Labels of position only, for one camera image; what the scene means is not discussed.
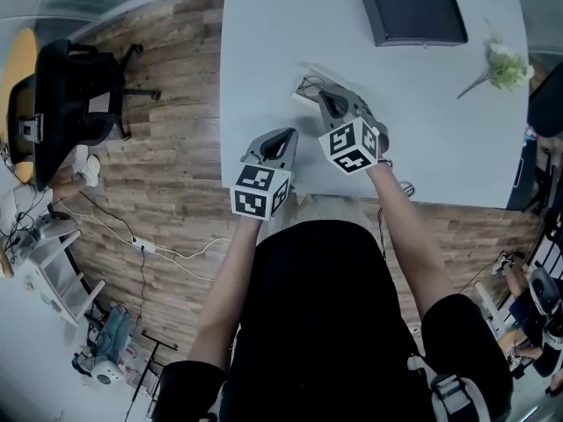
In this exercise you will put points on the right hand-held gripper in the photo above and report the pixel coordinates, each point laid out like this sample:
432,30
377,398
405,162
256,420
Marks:
347,147

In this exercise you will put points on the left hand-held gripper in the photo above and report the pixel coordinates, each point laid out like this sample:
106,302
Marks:
250,200

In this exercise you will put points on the white glasses case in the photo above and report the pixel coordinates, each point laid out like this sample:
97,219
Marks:
305,99

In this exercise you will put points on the person's right forearm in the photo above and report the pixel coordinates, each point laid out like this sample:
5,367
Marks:
409,244

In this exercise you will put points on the person's left forearm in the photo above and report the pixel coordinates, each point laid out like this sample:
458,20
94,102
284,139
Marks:
224,293

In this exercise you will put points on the person's light trousers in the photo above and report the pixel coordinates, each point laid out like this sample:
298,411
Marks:
316,213

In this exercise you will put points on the black rectangular box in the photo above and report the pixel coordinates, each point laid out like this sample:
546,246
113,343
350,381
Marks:
418,13

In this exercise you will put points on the white power strip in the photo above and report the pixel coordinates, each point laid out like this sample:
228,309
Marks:
144,244

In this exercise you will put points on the green artificial flower sprig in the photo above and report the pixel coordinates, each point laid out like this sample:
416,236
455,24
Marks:
508,70

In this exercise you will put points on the person's black shirt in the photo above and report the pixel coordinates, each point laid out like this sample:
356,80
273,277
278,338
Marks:
325,323

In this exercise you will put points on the black phone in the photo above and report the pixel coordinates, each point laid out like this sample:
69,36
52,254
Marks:
517,172

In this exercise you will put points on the colourful snack packets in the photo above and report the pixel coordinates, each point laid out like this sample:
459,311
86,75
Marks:
531,136

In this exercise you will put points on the black office chair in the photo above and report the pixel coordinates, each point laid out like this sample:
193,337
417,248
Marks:
554,227
547,108
61,86

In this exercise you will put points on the wooden desk with white legs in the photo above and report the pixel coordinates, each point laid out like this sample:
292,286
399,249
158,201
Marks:
484,297

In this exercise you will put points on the black metal stand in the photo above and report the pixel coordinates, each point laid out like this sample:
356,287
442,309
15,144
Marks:
151,358

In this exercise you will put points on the blue denim cloth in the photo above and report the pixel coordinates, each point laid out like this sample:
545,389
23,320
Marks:
114,332

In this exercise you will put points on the yellow round table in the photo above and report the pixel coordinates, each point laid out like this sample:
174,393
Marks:
24,55

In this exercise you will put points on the grey round chair back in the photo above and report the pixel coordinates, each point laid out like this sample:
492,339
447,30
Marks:
542,290

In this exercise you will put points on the white round device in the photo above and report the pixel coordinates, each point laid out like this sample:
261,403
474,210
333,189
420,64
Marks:
107,374

